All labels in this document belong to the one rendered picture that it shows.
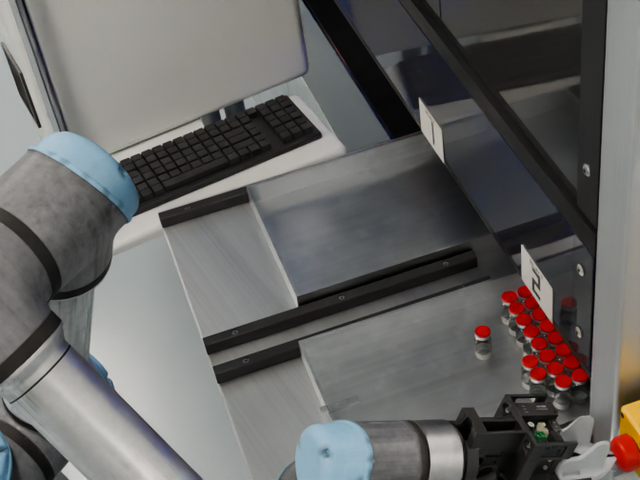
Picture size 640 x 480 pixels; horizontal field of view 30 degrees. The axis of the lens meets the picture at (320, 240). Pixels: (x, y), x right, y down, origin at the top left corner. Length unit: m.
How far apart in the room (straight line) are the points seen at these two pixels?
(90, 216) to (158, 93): 1.00
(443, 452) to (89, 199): 0.41
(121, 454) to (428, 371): 0.57
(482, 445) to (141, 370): 1.76
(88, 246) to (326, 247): 0.67
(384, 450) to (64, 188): 0.39
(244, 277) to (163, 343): 1.19
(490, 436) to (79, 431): 0.39
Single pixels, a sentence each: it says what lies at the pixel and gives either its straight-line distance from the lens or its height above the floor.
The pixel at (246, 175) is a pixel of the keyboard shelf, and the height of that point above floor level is 0.80.
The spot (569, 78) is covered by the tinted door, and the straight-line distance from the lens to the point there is 1.23.
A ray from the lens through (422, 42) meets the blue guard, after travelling 1.64.
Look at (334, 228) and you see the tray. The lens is 1.78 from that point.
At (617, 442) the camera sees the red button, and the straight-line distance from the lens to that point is 1.34.
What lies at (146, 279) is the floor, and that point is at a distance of 3.08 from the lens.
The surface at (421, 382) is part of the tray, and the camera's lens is 1.56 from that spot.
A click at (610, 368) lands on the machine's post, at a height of 1.05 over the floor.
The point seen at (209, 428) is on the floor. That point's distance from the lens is 2.71.
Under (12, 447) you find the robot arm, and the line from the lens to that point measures 1.46.
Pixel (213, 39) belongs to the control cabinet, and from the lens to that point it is 2.11.
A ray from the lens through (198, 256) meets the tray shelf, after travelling 1.79.
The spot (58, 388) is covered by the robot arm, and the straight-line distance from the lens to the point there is 1.10.
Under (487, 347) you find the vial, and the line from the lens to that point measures 1.56.
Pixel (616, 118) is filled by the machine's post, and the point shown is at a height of 1.38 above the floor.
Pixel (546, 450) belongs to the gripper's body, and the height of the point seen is 1.09.
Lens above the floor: 2.07
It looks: 42 degrees down
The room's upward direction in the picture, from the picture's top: 10 degrees counter-clockwise
